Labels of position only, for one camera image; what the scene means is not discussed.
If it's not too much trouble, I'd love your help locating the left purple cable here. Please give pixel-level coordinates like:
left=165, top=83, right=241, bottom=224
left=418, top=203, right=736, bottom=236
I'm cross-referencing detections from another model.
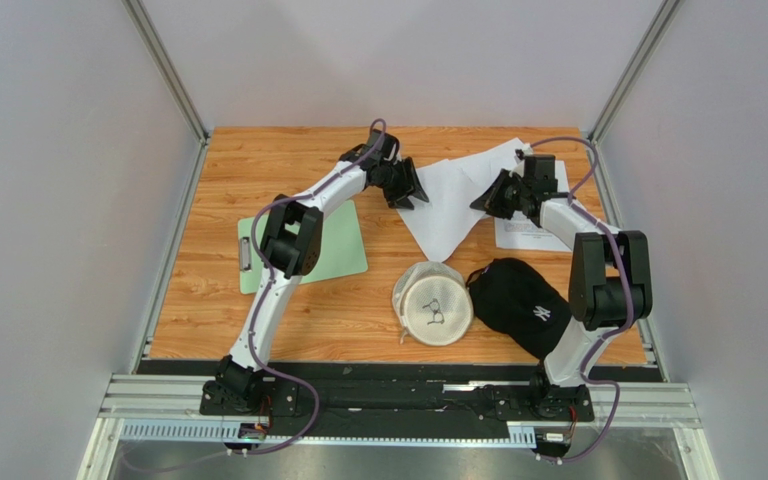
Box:
left=227, top=118, right=389, bottom=457

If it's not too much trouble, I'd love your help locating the green clipboard folder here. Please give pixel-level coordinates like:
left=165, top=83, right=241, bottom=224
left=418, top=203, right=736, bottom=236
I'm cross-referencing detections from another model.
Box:
left=237, top=200, right=368, bottom=295

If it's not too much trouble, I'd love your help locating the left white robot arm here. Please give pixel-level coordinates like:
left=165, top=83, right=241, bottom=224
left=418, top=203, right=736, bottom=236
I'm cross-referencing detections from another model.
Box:
left=199, top=119, right=429, bottom=416

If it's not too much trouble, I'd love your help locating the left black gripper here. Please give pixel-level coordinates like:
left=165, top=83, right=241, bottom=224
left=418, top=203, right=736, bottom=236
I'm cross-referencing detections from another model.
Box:
left=375, top=156, right=427, bottom=210

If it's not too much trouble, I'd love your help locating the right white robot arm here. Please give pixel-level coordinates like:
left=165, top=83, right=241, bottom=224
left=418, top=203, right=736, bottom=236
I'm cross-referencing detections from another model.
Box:
left=467, top=149, right=653, bottom=420

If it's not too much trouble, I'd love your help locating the aluminium frame post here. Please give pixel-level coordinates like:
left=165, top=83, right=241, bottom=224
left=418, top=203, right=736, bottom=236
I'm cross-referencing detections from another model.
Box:
left=122, top=0, right=210, bottom=144
left=588, top=0, right=685, bottom=144

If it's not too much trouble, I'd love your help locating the right aluminium frame post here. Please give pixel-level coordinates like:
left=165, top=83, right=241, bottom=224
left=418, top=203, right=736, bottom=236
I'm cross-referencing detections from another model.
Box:
left=588, top=0, right=685, bottom=144

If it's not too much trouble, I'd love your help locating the black baseball cap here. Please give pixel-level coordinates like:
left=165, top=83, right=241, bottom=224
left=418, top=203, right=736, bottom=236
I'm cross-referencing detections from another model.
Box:
left=466, top=258, right=572, bottom=361

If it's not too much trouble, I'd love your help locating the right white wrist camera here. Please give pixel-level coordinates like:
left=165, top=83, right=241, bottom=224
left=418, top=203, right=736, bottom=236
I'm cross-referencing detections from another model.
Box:
left=512, top=145, right=534, bottom=177

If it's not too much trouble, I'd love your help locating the metal clipboard clip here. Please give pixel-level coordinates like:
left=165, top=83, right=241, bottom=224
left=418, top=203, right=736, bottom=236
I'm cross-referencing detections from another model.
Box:
left=238, top=236, right=252, bottom=272

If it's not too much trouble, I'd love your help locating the white mesh round pouch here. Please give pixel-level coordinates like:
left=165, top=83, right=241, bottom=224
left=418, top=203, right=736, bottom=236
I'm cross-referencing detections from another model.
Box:
left=392, top=261, right=474, bottom=347

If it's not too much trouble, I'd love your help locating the white paper sheet behind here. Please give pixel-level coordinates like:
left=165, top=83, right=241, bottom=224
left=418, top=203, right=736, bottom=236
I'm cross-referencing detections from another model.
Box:
left=451, top=138, right=533, bottom=193

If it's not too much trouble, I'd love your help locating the white paper sheet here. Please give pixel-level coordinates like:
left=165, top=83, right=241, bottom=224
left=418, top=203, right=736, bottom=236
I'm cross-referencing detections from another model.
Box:
left=451, top=138, right=533, bottom=193
left=398, top=160, right=484, bottom=262

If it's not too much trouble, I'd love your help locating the printed text paper sheet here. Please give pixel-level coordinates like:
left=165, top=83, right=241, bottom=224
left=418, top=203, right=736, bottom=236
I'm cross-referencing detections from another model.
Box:
left=494, top=159, right=573, bottom=253

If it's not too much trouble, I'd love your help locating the left aluminium frame post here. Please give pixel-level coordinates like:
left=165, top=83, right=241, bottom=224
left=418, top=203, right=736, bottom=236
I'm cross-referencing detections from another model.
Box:
left=122, top=0, right=210, bottom=144

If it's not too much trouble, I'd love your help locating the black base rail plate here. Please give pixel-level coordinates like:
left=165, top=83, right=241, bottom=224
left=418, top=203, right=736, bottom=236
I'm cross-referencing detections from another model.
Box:
left=136, top=360, right=661, bottom=440

